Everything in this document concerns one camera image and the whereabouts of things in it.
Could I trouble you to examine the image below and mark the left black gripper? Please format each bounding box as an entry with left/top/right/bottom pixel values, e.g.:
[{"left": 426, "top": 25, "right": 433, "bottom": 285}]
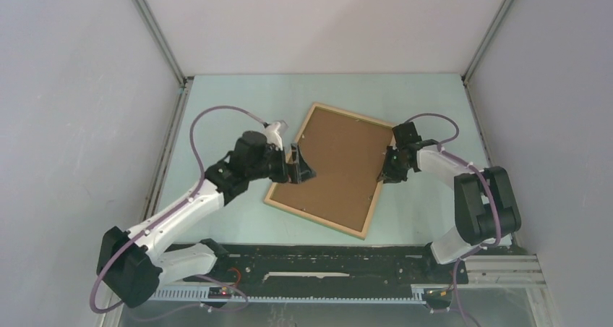
[{"left": 247, "top": 143, "right": 315, "bottom": 184}]

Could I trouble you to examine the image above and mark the left aluminium corner post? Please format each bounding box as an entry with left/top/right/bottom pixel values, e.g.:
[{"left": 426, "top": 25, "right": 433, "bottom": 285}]
[{"left": 132, "top": 0, "right": 187, "bottom": 87}]

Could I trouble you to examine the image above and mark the aluminium corner post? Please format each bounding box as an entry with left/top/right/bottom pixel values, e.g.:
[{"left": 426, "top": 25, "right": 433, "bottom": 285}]
[
  {"left": 462, "top": 0, "right": 516, "bottom": 87},
  {"left": 132, "top": 0, "right": 187, "bottom": 87}
]

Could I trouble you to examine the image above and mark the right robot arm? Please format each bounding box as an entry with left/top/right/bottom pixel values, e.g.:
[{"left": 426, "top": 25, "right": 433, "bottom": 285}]
[{"left": 378, "top": 122, "right": 522, "bottom": 282}]

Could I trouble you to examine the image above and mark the right aluminium corner post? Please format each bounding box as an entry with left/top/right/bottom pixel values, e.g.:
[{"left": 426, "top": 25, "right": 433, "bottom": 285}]
[{"left": 462, "top": 0, "right": 516, "bottom": 87}]

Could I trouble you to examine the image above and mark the wooden picture frame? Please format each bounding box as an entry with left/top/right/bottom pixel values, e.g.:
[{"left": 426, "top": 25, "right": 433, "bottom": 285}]
[{"left": 263, "top": 102, "right": 398, "bottom": 240}]

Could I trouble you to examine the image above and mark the white cable duct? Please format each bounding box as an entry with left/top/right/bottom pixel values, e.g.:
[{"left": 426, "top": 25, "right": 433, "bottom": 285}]
[{"left": 153, "top": 286, "right": 451, "bottom": 305}]

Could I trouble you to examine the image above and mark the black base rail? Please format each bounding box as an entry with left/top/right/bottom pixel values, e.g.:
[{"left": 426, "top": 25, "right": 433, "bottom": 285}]
[{"left": 191, "top": 244, "right": 471, "bottom": 307}]

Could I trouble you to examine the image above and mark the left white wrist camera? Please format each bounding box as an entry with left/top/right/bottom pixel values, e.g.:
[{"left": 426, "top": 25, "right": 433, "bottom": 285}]
[{"left": 263, "top": 120, "right": 288, "bottom": 150}]

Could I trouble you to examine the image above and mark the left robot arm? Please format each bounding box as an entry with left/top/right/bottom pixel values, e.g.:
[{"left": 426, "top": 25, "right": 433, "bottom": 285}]
[{"left": 90, "top": 131, "right": 317, "bottom": 313}]

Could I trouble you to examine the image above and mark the brown backing board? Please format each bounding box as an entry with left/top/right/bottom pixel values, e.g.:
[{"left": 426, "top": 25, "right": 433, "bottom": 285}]
[{"left": 269, "top": 107, "right": 395, "bottom": 234}]

